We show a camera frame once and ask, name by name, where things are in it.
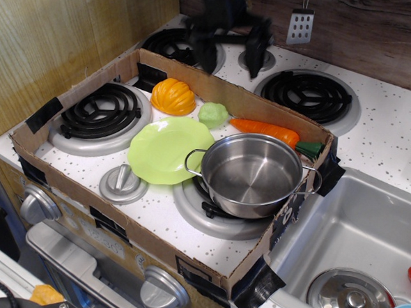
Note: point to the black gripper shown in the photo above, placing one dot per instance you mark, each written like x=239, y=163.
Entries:
x=226, y=15

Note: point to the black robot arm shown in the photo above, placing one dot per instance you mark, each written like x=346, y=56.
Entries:
x=234, y=36

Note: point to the back left black burner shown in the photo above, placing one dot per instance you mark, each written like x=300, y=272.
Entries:
x=177, y=44

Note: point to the black burner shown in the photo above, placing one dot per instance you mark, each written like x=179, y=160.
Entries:
x=177, y=44
x=192, y=201
x=103, y=123
x=319, y=96

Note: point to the hanging silver spatula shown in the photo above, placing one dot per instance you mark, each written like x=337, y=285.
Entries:
x=301, y=23

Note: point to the orange toy pumpkin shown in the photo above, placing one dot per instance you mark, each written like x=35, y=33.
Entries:
x=173, y=97

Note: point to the back right black burner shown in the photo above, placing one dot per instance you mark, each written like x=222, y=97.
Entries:
x=319, y=96

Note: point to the light green plastic plate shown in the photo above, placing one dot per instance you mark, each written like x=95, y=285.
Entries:
x=159, y=152

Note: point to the orange toy carrot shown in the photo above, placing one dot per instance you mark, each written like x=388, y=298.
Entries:
x=311, y=150

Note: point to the front left black burner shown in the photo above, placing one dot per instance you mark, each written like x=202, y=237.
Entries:
x=103, y=123

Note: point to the front right black burner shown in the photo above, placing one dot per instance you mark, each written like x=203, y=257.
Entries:
x=192, y=201

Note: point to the front silver stovetop knob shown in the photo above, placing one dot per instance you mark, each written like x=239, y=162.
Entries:
x=120, y=186

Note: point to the grey toy sink basin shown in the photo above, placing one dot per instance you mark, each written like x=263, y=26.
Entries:
x=362, y=224

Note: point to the brown cardboard fence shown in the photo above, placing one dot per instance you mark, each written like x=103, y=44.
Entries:
x=249, y=282

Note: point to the left silver oven knob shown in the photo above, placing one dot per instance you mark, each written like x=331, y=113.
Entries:
x=37, y=206

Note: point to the silver oven knob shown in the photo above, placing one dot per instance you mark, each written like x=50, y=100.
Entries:
x=37, y=206
x=161, y=290

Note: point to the right silver oven knob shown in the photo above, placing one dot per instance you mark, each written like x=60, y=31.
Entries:
x=161, y=290

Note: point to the stainless steel pot lid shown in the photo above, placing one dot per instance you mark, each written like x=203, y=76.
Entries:
x=348, y=288

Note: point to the orange yellow object on floor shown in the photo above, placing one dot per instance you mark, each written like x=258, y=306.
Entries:
x=46, y=295

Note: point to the silver oven door handle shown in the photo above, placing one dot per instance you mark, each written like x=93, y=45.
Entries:
x=85, y=275

